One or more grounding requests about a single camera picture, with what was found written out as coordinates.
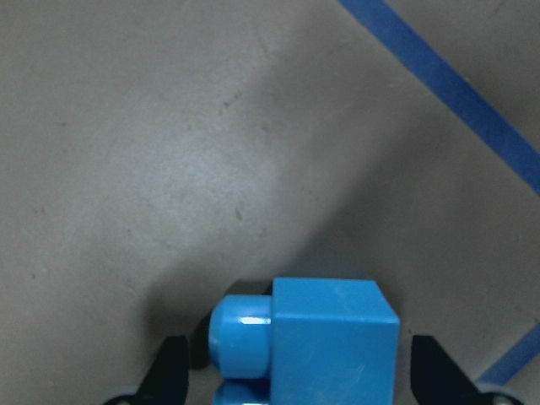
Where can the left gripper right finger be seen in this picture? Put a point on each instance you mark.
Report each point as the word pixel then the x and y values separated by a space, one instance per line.
pixel 435 378

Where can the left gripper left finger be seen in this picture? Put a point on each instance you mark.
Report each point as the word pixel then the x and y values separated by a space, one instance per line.
pixel 167 379

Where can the blue toy block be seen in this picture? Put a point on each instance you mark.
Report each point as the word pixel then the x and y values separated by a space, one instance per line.
pixel 311 341

